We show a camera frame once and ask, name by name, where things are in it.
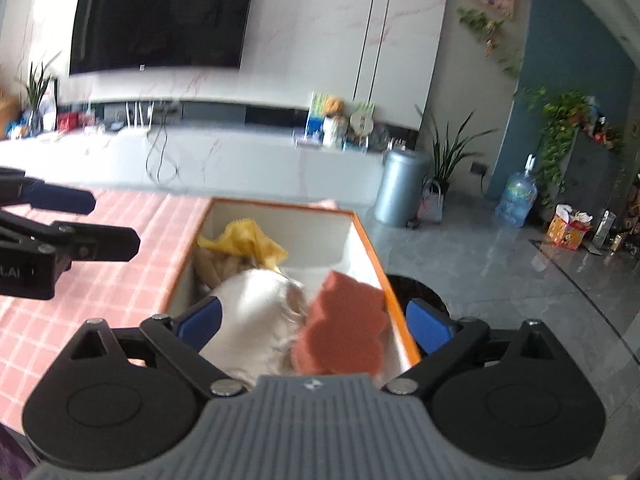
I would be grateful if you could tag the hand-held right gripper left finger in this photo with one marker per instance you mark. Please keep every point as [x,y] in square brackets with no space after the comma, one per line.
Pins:
[202,322]

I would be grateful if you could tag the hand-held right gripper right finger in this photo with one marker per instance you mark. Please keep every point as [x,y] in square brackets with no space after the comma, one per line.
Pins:
[425,327]

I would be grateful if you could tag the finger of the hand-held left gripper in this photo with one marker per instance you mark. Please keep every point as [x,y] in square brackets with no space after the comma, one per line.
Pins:
[60,199]
[100,244]

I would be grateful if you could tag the translucent plastic bag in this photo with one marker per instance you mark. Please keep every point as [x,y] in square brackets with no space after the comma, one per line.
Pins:
[250,305]

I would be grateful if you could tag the red-brown sponge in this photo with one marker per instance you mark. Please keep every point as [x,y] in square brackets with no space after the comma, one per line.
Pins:
[340,325]

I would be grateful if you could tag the yellow cloth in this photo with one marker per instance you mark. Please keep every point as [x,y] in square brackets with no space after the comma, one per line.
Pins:
[240,242]

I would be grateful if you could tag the orange cardboard box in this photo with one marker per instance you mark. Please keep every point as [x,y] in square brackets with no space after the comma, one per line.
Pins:
[310,240]

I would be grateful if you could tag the black round object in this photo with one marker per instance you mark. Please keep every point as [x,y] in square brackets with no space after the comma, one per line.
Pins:
[427,291]

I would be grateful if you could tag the pink checked tablecloth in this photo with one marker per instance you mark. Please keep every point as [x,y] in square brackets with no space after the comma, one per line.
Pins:
[125,290]

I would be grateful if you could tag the red gift boxes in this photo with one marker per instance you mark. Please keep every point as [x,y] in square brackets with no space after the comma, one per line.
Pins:
[75,121]

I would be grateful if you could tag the tan bag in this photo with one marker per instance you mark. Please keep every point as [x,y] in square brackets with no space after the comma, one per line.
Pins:
[7,117]

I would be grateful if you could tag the white router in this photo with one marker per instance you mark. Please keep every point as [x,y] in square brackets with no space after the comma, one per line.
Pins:
[137,122]

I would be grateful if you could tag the tall-leaf plant in glass vase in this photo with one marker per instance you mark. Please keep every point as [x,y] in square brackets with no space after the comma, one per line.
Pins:
[35,90]

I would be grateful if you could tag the silver trash bin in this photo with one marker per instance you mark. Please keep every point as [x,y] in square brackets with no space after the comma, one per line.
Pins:
[400,185]

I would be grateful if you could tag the blue water jug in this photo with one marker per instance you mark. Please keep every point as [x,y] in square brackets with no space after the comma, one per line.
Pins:
[517,195]

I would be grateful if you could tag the long-leaf floor plant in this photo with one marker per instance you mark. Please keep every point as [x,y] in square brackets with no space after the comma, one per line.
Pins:
[445,160]

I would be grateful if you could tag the white television console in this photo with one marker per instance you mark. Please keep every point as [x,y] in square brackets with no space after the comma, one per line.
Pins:
[250,160]

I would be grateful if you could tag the yellow gift bag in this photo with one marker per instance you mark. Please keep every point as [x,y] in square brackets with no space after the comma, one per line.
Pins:
[567,230]

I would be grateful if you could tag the grey cabinet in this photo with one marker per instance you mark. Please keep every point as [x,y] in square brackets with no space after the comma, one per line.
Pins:
[595,175]

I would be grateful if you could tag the green and blue book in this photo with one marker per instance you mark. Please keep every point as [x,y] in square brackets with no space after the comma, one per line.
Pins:
[315,115]

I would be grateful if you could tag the trailing green plant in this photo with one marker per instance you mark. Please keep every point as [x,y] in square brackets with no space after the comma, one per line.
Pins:
[555,130]

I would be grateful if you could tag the small orange plush toy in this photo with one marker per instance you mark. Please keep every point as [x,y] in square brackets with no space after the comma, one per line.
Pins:
[334,106]

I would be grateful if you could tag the hanging vine plant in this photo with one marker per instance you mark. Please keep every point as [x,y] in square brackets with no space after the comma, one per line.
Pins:
[485,27]

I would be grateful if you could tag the black wall television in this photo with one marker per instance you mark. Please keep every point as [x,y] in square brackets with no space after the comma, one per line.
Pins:
[160,15]

